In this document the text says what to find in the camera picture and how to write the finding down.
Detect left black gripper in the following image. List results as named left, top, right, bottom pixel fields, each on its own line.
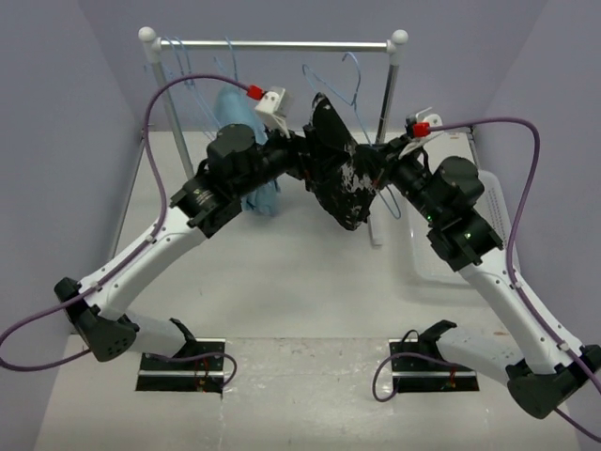
left=233, top=114, right=348, bottom=197

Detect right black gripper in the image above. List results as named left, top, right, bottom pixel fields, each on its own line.
left=356, top=131, right=444, bottom=224

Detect black white patterned trousers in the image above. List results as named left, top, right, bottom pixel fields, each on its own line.
left=303, top=92, right=383, bottom=231

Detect blue wire trouser hanger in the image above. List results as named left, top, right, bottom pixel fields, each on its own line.
left=301, top=52, right=390, bottom=230

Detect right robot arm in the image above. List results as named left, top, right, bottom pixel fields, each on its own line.
left=377, top=136, right=600, bottom=419

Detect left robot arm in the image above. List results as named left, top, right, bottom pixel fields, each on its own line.
left=54, top=125, right=307, bottom=369

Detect light blue folded trousers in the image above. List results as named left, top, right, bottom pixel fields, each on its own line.
left=213, top=86, right=281, bottom=216

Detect clear plastic basket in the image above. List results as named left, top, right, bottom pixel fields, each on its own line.
left=401, top=168, right=520, bottom=288

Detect white metal clothes rack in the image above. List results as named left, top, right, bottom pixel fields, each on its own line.
left=138, top=26, right=408, bottom=248

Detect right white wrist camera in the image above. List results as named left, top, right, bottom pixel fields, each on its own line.
left=399, top=107, right=442, bottom=157

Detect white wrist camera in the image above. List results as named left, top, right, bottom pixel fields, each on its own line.
left=399, top=107, right=442, bottom=157
left=254, top=86, right=293, bottom=138

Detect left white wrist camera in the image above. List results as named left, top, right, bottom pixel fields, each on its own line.
left=254, top=86, right=293, bottom=138

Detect empty blue wire hanger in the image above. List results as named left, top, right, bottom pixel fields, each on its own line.
left=164, top=37, right=211, bottom=126

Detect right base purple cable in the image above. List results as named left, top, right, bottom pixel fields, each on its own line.
left=372, top=351, right=464, bottom=403

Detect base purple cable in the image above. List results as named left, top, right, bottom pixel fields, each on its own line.
left=372, top=351, right=464, bottom=403
left=145, top=351, right=239, bottom=391

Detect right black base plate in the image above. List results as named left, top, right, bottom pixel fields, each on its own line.
left=391, top=357, right=480, bottom=394

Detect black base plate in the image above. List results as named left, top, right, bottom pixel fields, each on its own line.
left=391, top=357, right=480, bottom=394
left=135, top=338, right=226, bottom=394

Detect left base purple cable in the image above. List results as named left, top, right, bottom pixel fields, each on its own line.
left=145, top=351, right=239, bottom=391

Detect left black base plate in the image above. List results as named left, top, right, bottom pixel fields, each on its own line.
left=135, top=338, right=226, bottom=394

